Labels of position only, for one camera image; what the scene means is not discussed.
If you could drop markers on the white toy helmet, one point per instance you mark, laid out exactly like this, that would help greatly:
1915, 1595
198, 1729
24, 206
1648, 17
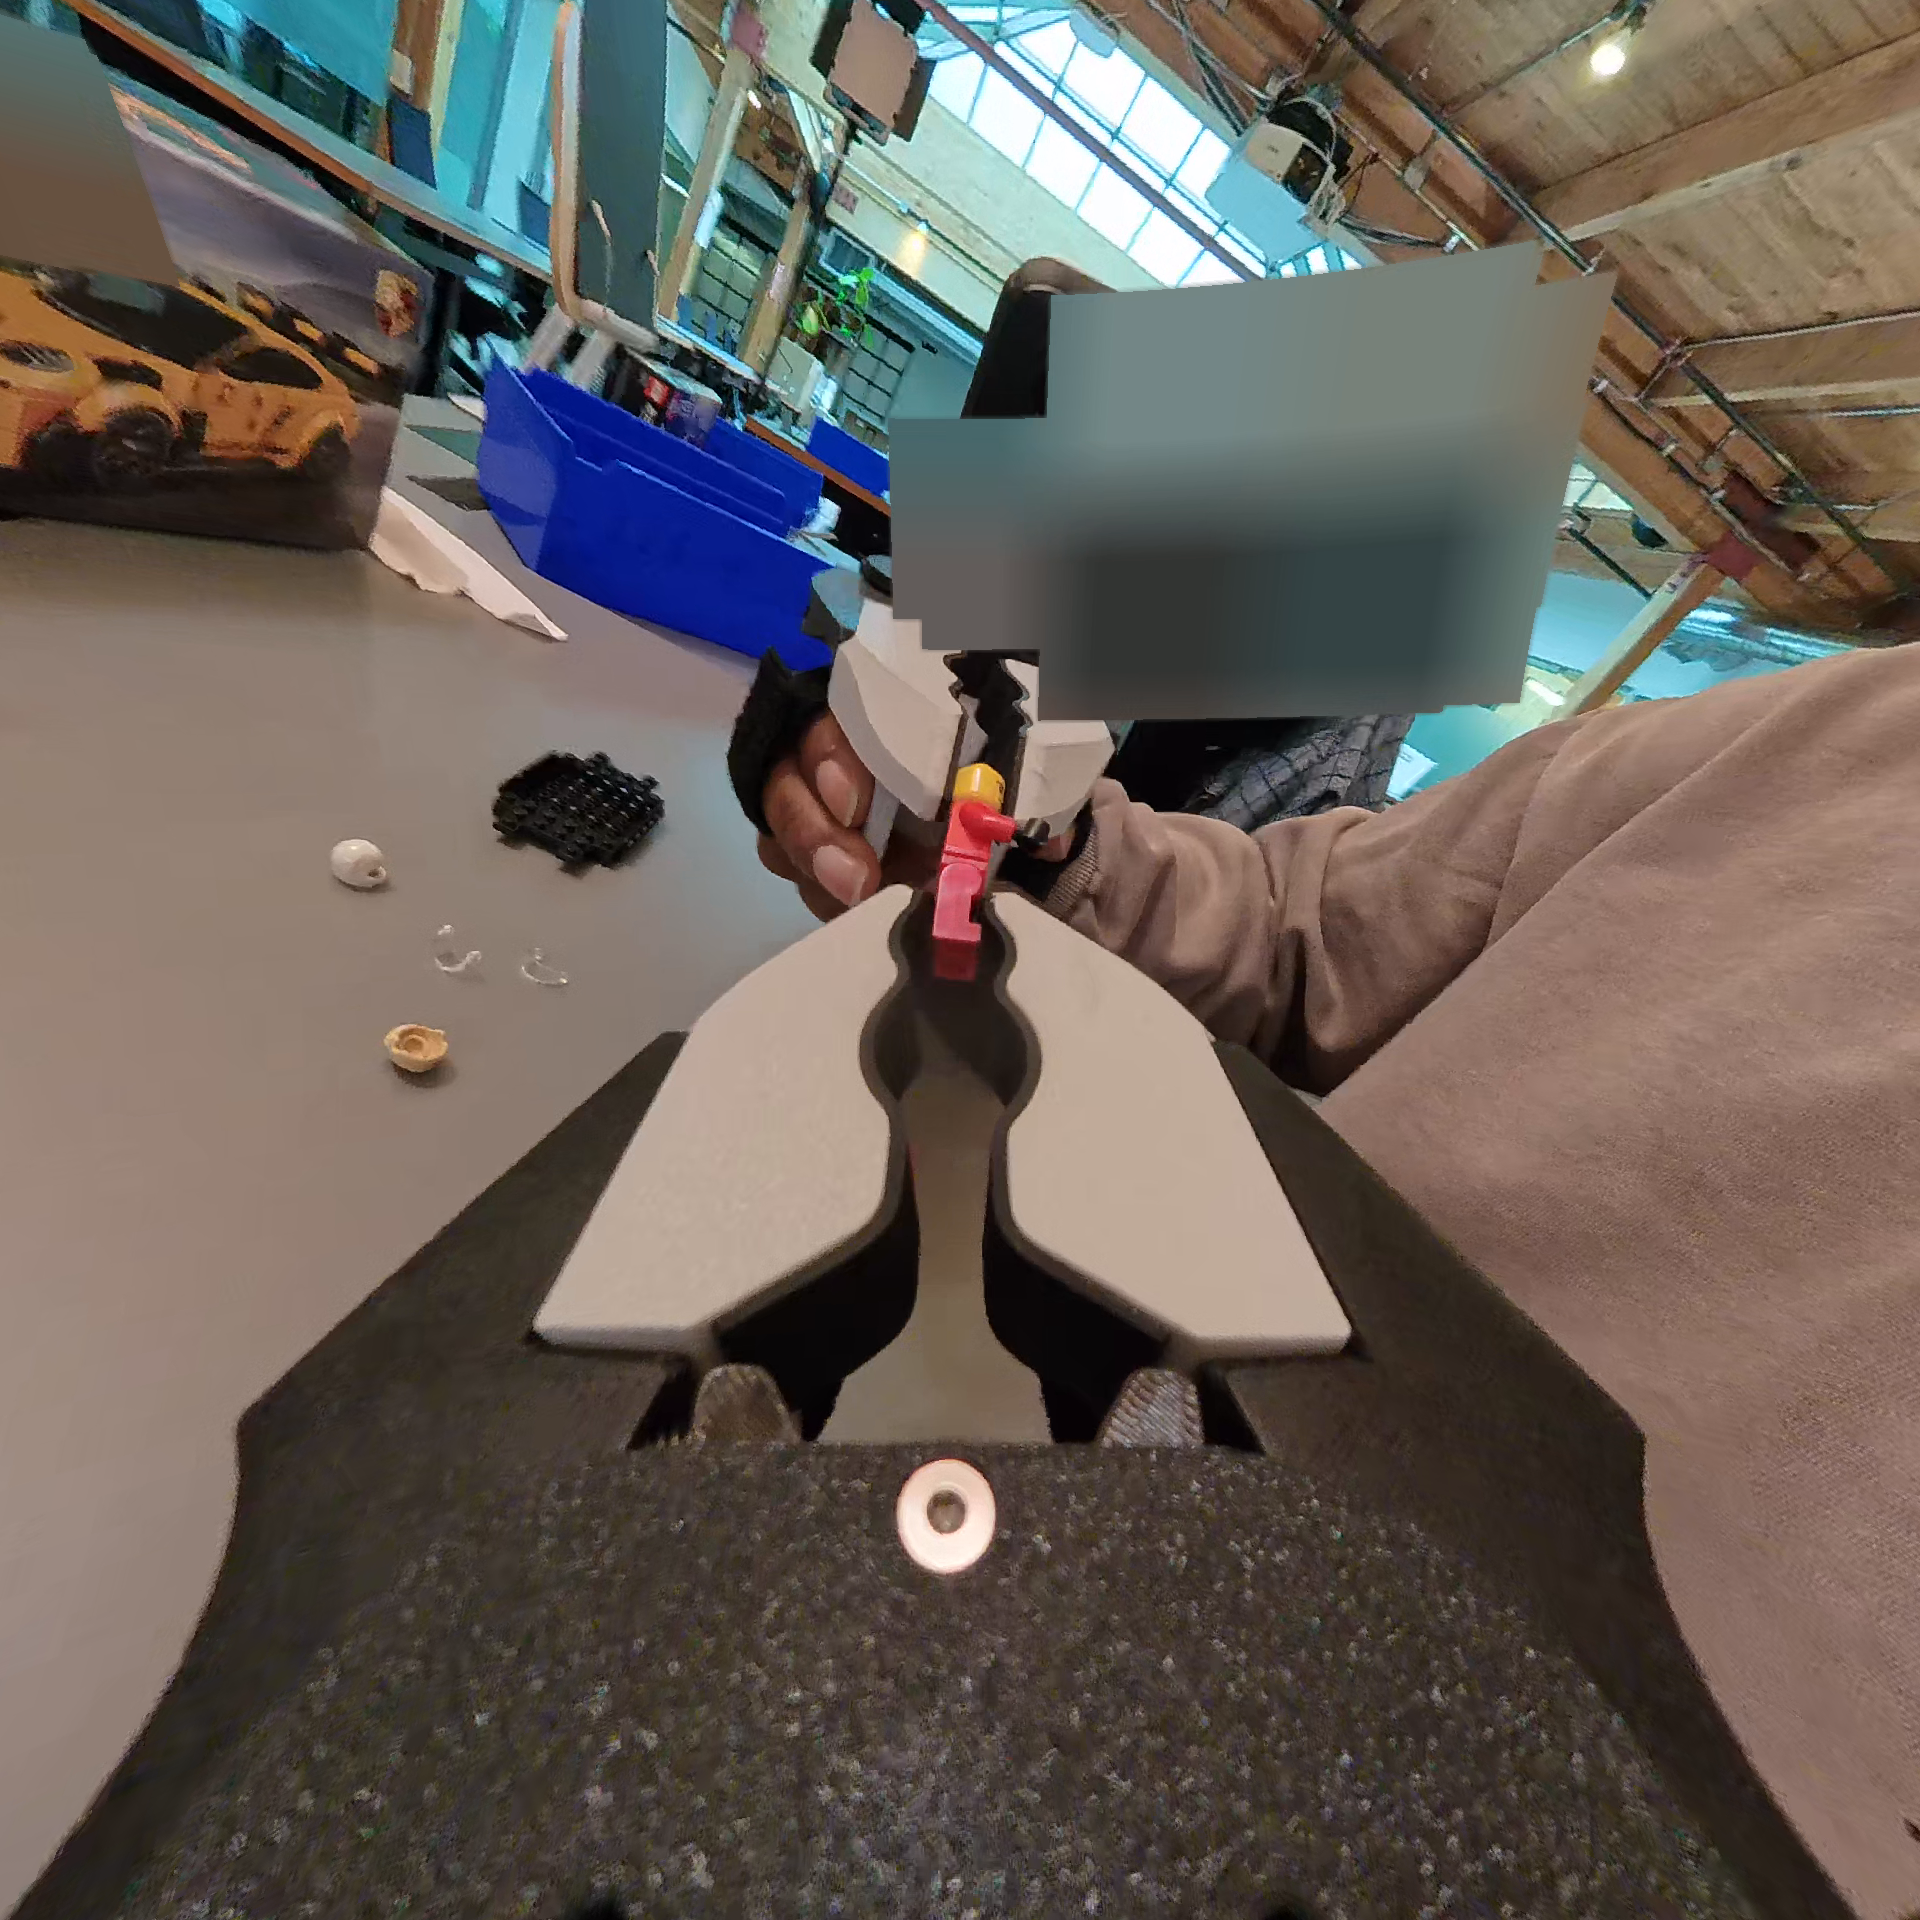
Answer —
358, 863

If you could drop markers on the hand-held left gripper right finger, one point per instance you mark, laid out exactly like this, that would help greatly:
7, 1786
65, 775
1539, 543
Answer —
1171, 1184

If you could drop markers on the red toy figure legs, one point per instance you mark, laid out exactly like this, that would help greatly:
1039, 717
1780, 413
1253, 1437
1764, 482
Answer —
956, 915

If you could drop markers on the small dark toy box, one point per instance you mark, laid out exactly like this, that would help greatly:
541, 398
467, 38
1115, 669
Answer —
675, 398

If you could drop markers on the yellow round toy piece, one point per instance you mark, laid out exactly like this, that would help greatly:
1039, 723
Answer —
980, 783

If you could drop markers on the tan toy hair piece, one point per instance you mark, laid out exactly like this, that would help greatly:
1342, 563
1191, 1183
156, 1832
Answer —
417, 1047

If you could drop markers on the grey desk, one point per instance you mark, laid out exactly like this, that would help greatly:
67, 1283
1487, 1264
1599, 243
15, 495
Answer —
224, 1275

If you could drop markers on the red toy figure torso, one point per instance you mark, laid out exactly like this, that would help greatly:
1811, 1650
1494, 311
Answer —
980, 832

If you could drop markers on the blue plastic crate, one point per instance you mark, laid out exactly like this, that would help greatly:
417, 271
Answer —
630, 539
849, 457

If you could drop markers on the black standing board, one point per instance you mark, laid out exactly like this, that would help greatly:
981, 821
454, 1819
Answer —
623, 149

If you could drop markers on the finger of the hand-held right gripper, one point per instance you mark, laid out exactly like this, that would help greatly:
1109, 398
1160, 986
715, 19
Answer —
902, 721
1068, 773

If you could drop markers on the black studded toy plate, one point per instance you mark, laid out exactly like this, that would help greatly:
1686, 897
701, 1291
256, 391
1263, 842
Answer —
580, 810

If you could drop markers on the person's right forearm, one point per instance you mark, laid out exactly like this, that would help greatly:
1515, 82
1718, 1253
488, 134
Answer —
1349, 930

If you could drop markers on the person's right hand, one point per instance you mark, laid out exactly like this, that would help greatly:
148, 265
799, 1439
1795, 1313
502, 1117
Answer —
820, 840

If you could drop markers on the clear curved toy piece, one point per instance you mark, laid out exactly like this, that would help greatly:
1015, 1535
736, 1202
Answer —
451, 961
542, 974

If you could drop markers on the black toy car box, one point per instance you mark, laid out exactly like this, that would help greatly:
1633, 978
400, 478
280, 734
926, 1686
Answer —
224, 421

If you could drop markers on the hanging light panel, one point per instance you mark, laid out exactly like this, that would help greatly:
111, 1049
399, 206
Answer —
878, 67

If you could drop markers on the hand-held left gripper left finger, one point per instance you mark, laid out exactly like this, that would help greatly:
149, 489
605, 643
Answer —
735, 1184

